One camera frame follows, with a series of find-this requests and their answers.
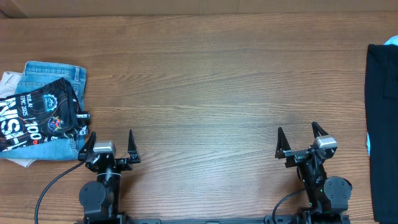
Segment blue denim jeans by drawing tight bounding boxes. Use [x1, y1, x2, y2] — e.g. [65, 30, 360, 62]
[1, 61, 86, 161]

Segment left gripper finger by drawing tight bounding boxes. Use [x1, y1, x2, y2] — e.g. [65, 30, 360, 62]
[78, 131, 96, 161]
[127, 129, 141, 164]

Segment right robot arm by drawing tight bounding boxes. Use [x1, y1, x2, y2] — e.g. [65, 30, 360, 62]
[272, 121, 353, 224]

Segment light blue printed t-shirt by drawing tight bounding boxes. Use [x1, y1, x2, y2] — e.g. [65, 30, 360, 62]
[366, 35, 398, 155]

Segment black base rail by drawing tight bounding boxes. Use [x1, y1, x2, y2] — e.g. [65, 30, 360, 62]
[76, 215, 351, 224]

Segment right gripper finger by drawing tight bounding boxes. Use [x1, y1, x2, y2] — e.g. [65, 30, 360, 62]
[312, 121, 328, 138]
[275, 127, 292, 159]

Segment black printed sports jersey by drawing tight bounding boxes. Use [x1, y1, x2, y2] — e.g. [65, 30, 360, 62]
[1, 78, 90, 151]

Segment beige folded garment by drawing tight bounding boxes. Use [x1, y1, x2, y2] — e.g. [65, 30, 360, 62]
[1, 72, 35, 167]

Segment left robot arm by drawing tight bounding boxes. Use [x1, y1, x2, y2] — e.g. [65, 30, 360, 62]
[78, 131, 141, 224]

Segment black t-shirt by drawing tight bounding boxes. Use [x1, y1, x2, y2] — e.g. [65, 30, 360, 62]
[364, 44, 397, 223]

